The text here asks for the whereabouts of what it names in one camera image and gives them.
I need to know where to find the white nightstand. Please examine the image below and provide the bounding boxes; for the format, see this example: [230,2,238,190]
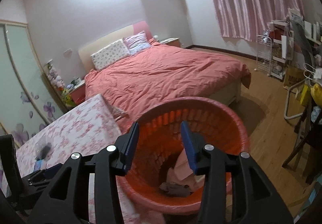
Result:
[160,37,180,47]

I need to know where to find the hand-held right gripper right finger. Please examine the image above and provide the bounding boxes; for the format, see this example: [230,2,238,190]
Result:
[180,121,294,224]

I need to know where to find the brown patterned wrapper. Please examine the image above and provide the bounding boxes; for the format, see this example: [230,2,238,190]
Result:
[158,181,193,198]

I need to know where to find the wardrobe with flower decals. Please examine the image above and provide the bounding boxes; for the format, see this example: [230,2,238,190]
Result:
[0,19,64,149]

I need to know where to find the cream and pink headboard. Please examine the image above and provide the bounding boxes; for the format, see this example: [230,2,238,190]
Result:
[78,21,154,70]

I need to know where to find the brown paper bag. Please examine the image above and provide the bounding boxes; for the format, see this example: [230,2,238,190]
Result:
[283,66,306,91]

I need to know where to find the pink striped pillow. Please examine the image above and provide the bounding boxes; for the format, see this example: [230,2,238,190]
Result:
[122,30,151,55]

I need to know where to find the pink nightstand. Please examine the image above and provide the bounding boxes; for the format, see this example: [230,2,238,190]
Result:
[68,79,87,106]

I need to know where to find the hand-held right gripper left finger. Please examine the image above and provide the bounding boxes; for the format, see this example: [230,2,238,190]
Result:
[26,121,140,224]

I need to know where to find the pink curtain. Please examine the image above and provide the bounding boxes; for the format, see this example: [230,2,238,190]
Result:
[200,0,306,41]

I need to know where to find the floral tablecloth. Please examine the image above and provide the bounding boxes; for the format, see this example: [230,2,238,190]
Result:
[0,93,166,224]

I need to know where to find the white paper bag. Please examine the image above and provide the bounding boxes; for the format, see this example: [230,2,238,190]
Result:
[280,35,295,61]

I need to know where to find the clothes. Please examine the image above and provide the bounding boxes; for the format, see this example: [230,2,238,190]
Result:
[166,151,202,189]

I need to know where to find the yellow cushion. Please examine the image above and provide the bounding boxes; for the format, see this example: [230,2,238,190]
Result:
[309,83,322,106]

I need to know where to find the orange plastic laundry basket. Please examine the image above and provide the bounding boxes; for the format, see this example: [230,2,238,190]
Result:
[116,97,251,217]

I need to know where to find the floral pillow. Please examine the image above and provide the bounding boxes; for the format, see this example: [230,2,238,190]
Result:
[91,39,131,72]

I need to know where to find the white bed frame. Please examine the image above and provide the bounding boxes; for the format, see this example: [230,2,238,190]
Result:
[209,81,242,107]

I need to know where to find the grey fabric board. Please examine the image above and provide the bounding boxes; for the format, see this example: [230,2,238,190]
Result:
[289,16,315,74]

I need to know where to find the bed with pink duvet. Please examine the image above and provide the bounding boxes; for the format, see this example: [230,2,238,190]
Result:
[84,39,252,119]

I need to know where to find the white trolley shelf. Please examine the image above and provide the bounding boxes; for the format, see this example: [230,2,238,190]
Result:
[269,20,295,81]

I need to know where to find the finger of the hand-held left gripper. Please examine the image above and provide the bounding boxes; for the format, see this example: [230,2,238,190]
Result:
[22,163,62,187]

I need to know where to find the dark wooden chair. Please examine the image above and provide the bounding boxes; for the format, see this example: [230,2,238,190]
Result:
[282,103,322,185]

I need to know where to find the white tubular frame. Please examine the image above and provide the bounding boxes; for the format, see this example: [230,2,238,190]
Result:
[284,81,306,121]

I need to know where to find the white wire rack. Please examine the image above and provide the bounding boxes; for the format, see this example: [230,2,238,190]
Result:
[256,34,273,72]

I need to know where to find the hanging plush toys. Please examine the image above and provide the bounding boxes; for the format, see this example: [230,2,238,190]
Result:
[44,59,76,107]

